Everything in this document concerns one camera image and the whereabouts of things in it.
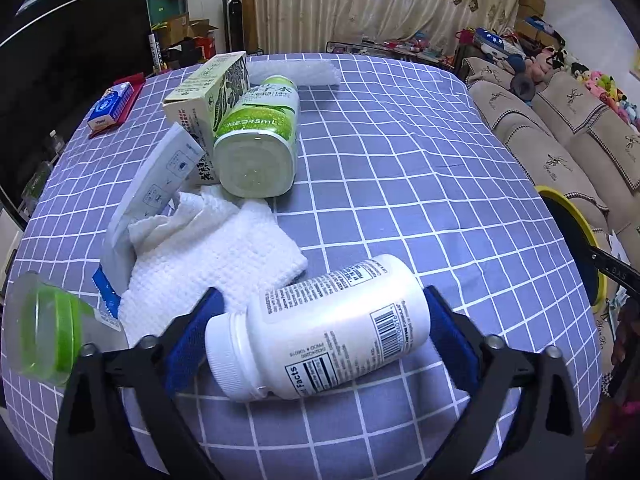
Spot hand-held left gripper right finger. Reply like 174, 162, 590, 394
424, 285, 587, 480

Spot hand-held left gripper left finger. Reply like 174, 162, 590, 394
52, 287, 226, 480

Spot black bin with yellow rim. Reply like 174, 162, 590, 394
535, 186, 609, 314

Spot white pill bottle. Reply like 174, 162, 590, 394
205, 254, 432, 402

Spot white foam net sleeve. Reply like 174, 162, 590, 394
247, 58, 344, 89

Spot white paper towel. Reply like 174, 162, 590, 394
120, 185, 309, 349

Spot person's dark patterned clothing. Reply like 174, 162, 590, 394
597, 305, 640, 463

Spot clear container with green lid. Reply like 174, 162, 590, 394
2, 271, 131, 387

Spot beige embroidered sofa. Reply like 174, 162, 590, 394
460, 55, 640, 261

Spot blue checked tablecloth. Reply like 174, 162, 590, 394
2, 52, 603, 480

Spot grey wet wipe packet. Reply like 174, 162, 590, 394
92, 122, 206, 332

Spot pile of plush toys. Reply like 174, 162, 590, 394
520, 45, 640, 126

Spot green label plastic bottle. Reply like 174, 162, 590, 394
212, 75, 301, 199

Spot glass bowl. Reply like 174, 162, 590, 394
22, 160, 54, 212

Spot blue tissue pack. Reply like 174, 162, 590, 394
87, 85, 134, 129

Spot green and white drink carton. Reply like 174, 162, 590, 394
161, 51, 250, 186

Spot blue starred bag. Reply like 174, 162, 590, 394
472, 27, 527, 62

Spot red tray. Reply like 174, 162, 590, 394
87, 74, 147, 139

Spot stacked brown cardboard boxes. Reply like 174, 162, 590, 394
515, 0, 547, 36

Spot low cluttered shelf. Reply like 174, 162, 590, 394
325, 34, 457, 69

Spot large black television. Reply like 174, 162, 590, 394
0, 0, 154, 226

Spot open cardboard boxes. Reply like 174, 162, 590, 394
160, 12, 219, 69

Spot black tower fan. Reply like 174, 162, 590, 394
222, 0, 251, 54

